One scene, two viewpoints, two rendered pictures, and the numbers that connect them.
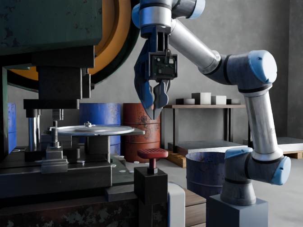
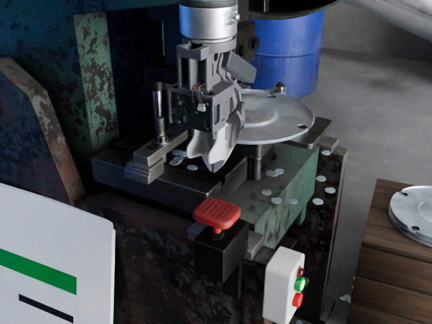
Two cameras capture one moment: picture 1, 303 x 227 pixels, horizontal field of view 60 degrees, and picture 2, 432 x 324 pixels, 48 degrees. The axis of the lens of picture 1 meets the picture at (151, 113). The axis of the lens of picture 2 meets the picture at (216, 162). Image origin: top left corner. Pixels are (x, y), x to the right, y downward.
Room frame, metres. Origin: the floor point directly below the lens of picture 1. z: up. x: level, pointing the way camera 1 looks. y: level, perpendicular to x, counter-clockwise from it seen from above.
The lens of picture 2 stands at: (0.22, -0.50, 1.22)
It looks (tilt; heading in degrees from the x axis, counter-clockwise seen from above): 29 degrees down; 49
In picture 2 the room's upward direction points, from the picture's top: straight up
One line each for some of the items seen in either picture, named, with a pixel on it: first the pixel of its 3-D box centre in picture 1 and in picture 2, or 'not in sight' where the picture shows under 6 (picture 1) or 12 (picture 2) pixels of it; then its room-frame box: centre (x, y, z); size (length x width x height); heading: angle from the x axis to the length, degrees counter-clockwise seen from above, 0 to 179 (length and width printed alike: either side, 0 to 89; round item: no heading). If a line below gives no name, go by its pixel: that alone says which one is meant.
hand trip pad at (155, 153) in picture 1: (152, 165); (216, 227); (0.65, 0.00, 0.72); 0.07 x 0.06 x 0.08; 110
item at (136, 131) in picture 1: (106, 147); (267, 144); (0.94, 0.16, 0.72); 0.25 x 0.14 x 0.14; 110
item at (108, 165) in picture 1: (55, 162); (200, 144); (0.88, 0.33, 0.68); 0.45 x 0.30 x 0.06; 20
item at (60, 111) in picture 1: (57, 114); not in sight; (0.89, 0.32, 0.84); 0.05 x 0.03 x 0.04; 20
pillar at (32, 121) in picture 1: (32, 127); (157, 101); (0.78, 0.36, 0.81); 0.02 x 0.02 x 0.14
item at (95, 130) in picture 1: (93, 129); (248, 114); (0.93, 0.21, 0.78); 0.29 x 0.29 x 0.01
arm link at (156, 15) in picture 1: (156, 22); (210, 20); (0.63, -0.01, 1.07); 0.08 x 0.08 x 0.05
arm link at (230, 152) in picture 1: (239, 162); not in sight; (1.15, -0.39, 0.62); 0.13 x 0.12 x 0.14; 42
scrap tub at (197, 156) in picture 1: (213, 188); not in sight; (1.93, -0.46, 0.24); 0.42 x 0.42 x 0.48
